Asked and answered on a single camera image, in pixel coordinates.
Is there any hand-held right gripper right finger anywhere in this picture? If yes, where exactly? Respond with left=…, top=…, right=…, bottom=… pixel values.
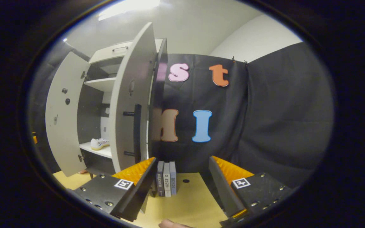
left=208, top=156, right=294, bottom=219

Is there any white shoe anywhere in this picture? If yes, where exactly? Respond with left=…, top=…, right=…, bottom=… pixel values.
left=90, top=138, right=110, bottom=150

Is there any ceiling light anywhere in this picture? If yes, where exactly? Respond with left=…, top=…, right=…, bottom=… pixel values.
left=99, top=0, right=161, bottom=21

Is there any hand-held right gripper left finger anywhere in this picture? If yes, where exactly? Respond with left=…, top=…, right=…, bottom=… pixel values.
left=72, top=157, right=158, bottom=222

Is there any white and grey shoe cabinet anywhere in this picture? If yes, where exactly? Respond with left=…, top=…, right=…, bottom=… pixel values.
left=76, top=38, right=169, bottom=179

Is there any white cabinet drawer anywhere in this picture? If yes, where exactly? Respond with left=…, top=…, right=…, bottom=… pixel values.
left=89, top=39, right=164, bottom=64

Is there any white book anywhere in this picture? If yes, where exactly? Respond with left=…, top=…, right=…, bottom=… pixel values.
left=163, top=162, right=171, bottom=198

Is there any white cabinet door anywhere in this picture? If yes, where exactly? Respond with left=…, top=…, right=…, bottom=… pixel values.
left=108, top=22, right=157, bottom=213
left=45, top=51, right=91, bottom=178

